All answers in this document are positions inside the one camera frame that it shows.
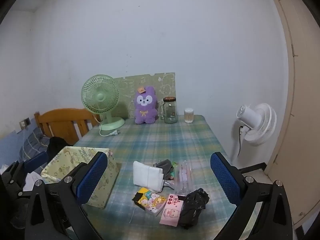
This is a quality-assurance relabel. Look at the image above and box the green fan power cable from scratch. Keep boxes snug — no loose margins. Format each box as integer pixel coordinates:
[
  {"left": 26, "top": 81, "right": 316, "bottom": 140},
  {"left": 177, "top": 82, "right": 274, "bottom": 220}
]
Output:
[{"left": 99, "top": 115, "right": 121, "bottom": 137}]

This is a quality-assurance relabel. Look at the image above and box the green patterned board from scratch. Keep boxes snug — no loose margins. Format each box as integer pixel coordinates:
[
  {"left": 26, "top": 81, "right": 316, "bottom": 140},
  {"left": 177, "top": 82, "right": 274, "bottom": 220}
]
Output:
[{"left": 114, "top": 72, "right": 176, "bottom": 119}]

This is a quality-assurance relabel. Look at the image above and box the green desk fan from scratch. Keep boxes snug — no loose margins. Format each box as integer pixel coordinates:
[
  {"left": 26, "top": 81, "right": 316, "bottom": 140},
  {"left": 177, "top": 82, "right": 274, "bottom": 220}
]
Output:
[{"left": 80, "top": 74, "right": 125, "bottom": 131}]

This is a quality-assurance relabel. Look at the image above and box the colourful tissue pack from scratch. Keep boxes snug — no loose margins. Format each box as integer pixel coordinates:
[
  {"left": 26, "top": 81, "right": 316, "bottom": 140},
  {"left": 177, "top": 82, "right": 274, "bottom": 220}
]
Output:
[{"left": 132, "top": 187, "right": 167, "bottom": 217}]

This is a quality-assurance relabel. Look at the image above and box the pink wet wipes pack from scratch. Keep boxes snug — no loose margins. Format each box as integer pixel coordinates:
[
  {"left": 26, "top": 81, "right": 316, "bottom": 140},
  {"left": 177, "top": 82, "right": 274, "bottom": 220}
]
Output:
[{"left": 159, "top": 193, "right": 185, "bottom": 227}]

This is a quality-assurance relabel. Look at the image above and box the white cloth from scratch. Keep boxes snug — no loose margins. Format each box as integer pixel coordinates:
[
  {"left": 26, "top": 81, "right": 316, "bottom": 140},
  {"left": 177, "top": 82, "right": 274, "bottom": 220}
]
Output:
[{"left": 132, "top": 161, "right": 164, "bottom": 191}]

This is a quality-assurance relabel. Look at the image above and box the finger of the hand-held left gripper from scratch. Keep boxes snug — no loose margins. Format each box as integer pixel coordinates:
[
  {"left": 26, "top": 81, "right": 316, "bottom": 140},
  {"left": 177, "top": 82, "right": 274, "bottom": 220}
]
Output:
[{"left": 0, "top": 152, "right": 49, "bottom": 200}]

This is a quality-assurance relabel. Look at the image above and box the wall socket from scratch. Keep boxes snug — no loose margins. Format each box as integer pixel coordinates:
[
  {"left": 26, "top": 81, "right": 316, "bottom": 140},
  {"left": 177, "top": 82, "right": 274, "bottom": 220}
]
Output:
[{"left": 19, "top": 117, "right": 31, "bottom": 130}]

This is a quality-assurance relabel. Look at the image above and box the grey drawstring pouch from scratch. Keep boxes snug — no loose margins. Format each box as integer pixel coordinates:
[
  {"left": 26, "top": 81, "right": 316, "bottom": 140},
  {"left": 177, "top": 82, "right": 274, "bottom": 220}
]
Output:
[{"left": 153, "top": 159, "right": 175, "bottom": 189}]

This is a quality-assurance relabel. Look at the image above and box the beige door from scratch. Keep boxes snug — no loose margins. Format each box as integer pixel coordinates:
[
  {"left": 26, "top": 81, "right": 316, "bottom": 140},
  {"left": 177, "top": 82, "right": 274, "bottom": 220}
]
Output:
[{"left": 262, "top": 0, "right": 320, "bottom": 233}]

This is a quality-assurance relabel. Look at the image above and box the black plastic bag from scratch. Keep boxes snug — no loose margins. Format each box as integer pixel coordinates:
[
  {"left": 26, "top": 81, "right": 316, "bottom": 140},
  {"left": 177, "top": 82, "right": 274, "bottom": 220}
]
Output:
[{"left": 178, "top": 188, "right": 210, "bottom": 230}]

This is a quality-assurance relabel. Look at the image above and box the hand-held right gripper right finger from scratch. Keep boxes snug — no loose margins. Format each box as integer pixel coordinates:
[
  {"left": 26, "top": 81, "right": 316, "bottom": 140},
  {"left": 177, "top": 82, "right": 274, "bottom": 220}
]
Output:
[{"left": 210, "top": 152, "right": 293, "bottom": 240}]

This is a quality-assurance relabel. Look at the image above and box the purple plush bunny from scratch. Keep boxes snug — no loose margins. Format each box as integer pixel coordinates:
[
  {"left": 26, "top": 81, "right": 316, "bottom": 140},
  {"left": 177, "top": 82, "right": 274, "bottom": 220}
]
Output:
[{"left": 134, "top": 86, "right": 159, "bottom": 125}]

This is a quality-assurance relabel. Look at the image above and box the blue plaid bedding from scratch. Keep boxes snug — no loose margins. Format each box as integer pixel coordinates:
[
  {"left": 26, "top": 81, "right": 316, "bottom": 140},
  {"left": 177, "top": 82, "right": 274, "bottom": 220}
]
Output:
[{"left": 15, "top": 127, "right": 54, "bottom": 163}]

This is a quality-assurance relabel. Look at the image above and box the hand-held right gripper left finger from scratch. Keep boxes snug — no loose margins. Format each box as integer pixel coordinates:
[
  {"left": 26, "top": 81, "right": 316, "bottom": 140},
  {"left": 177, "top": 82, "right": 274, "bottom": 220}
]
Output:
[{"left": 24, "top": 151, "right": 108, "bottom": 240}]

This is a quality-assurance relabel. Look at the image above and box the black fan cable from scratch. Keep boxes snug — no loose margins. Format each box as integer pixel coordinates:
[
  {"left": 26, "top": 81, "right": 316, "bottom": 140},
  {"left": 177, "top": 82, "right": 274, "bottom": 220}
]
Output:
[{"left": 237, "top": 126, "right": 244, "bottom": 158}]

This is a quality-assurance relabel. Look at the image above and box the glass mug jar with lid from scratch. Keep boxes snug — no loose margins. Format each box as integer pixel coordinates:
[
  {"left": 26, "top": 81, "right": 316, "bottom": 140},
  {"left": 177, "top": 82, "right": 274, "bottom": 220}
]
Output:
[{"left": 160, "top": 97, "right": 178, "bottom": 124}]

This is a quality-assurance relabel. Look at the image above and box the white standing fan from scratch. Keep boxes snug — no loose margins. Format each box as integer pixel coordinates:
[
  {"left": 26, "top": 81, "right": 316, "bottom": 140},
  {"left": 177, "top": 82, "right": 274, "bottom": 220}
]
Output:
[{"left": 231, "top": 102, "right": 277, "bottom": 160}]

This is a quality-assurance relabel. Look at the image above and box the yellow fabric storage box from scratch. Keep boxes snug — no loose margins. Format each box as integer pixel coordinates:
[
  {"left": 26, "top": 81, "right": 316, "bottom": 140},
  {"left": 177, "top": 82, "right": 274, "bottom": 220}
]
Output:
[{"left": 40, "top": 146, "right": 120, "bottom": 209}]

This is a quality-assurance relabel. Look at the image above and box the black cloth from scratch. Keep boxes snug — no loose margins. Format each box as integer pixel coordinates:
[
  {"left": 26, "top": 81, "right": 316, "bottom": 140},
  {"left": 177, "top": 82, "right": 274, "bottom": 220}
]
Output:
[{"left": 47, "top": 137, "right": 73, "bottom": 159}]

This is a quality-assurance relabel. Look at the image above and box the clear plastic package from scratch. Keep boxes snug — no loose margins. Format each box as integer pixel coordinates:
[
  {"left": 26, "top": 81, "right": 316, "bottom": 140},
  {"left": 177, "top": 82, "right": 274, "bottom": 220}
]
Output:
[{"left": 172, "top": 160, "right": 198, "bottom": 195}]

